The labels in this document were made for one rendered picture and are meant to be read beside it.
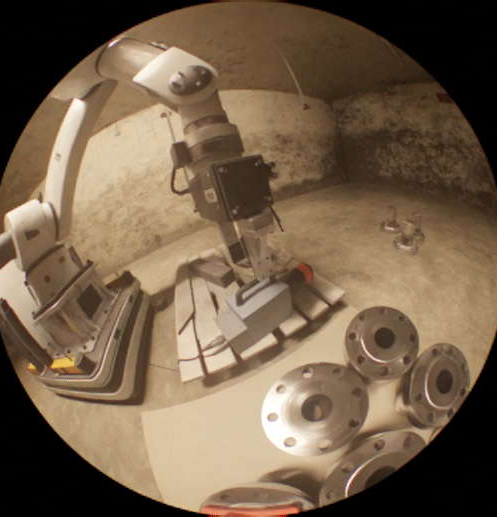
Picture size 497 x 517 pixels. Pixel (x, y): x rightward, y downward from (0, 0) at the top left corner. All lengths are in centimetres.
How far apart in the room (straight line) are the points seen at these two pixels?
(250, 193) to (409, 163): 500
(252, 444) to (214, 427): 16
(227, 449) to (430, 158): 545
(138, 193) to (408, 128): 637
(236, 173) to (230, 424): 80
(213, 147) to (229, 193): 12
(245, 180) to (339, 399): 54
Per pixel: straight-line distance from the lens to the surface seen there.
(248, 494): 49
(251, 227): 33
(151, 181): 331
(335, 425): 44
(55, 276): 108
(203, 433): 77
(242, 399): 72
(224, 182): 32
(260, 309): 54
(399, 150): 525
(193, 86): 44
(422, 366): 57
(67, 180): 105
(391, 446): 50
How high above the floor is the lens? 69
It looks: 28 degrees down
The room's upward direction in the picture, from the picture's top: 17 degrees counter-clockwise
